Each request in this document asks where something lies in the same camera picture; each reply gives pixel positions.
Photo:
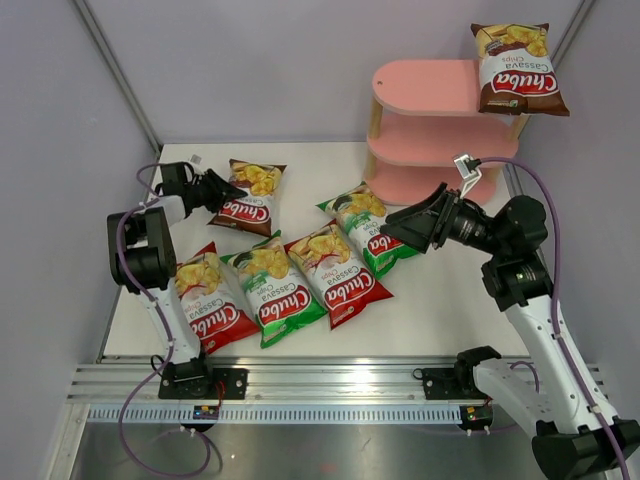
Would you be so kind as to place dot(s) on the left red Chuba chips bag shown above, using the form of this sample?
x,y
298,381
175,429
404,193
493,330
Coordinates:
x,y
212,311

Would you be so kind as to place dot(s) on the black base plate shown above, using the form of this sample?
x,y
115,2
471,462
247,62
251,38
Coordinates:
x,y
196,381
455,383

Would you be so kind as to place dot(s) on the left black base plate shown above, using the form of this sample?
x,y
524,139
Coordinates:
x,y
196,381

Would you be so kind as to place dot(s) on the large brown Chuba chips bag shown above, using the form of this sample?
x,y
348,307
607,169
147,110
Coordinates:
x,y
515,72

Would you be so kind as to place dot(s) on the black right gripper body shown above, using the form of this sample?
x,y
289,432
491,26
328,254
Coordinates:
x,y
465,224

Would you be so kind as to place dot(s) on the aluminium mounting rail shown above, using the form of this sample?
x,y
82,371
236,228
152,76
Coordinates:
x,y
276,380

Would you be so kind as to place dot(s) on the green Chuba chips bag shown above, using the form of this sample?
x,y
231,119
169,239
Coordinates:
x,y
360,214
280,298

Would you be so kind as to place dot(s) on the small brown Chuba chips bag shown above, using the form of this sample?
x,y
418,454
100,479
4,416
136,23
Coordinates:
x,y
253,213

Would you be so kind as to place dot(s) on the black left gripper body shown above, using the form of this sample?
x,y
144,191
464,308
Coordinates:
x,y
196,191

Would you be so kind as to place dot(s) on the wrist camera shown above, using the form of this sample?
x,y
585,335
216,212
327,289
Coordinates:
x,y
469,171
195,162

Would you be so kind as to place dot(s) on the white slotted cable duct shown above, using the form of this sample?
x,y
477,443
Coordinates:
x,y
280,414

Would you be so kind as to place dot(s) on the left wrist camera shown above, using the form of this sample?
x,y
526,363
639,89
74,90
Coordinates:
x,y
195,162

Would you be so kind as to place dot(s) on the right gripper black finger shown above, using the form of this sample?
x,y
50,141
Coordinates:
x,y
420,236
432,205

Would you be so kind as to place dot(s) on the middle red Chuba chips bag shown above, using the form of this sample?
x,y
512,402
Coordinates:
x,y
338,277

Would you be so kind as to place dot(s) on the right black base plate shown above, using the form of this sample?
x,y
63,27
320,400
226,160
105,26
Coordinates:
x,y
455,383

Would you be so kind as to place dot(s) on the pink three-tier shelf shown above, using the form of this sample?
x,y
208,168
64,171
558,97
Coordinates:
x,y
424,112

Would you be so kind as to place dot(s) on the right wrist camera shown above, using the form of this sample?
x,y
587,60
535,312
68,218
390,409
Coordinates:
x,y
469,171

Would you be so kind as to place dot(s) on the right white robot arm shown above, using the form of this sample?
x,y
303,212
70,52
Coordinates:
x,y
573,428

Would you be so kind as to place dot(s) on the red chuba chips bag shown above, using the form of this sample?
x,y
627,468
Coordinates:
x,y
212,311
338,277

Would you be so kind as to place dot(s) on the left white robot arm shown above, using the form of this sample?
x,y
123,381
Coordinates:
x,y
142,259

